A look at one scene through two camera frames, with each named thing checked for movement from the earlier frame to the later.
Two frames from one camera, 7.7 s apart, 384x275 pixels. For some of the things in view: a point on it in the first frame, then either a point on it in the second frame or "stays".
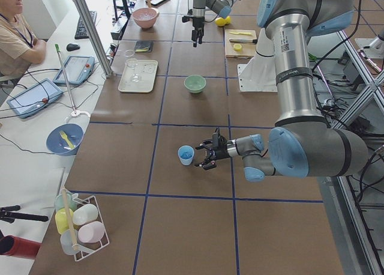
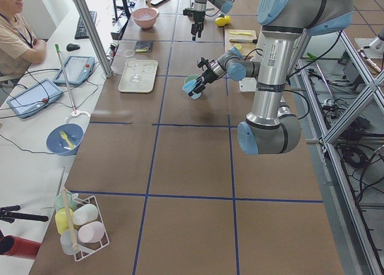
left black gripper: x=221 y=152 → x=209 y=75
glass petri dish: x=129 y=53 stays
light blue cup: x=186 y=154 → x=189 y=86
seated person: x=20 y=47 stays
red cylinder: x=17 y=247 stays
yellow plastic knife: x=246 y=33 stays
